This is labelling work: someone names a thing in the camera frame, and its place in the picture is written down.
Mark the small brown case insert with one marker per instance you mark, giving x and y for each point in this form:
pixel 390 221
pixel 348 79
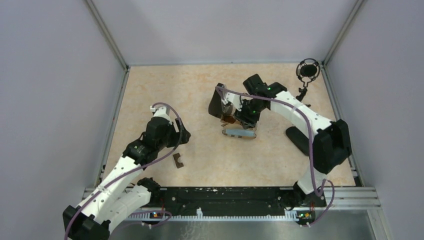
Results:
pixel 177 160

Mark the black textured glasses case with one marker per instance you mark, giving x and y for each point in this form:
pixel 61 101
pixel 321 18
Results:
pixel 300 140

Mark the plaid glasses case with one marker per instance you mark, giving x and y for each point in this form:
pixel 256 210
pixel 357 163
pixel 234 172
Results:
pixel 233 128

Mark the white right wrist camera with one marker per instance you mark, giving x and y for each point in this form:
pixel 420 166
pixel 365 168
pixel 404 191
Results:
pixel 231 102

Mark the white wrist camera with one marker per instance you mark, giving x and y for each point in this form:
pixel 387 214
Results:
pixel 161 115
pixel 231 102

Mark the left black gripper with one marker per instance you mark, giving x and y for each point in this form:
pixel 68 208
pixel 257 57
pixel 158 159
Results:
pixel 176 134

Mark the blue cleaning cloth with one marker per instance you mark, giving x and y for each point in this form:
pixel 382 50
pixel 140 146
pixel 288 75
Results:
pixel 240 133

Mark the black microphone on tripod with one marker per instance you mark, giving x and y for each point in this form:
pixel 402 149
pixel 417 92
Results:
pixel 307 71

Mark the dark triangular glasses case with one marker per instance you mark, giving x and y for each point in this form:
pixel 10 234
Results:
pixel 218 107

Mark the brown frame sunglasses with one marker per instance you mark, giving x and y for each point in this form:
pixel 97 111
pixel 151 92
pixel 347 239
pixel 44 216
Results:
pixel 227 120

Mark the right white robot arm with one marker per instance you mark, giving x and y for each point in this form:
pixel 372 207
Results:
pixel 327 142

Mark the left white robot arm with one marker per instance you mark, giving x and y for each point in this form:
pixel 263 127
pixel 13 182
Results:
pixel 97 216

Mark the grey slotted cable duct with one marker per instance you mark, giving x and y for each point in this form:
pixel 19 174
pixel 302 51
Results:
pixel 143 216

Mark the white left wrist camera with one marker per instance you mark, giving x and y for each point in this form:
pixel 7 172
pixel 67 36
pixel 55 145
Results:
pixel 161 115

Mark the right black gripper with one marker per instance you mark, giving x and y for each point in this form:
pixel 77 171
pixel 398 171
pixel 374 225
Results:
pixel 247 121

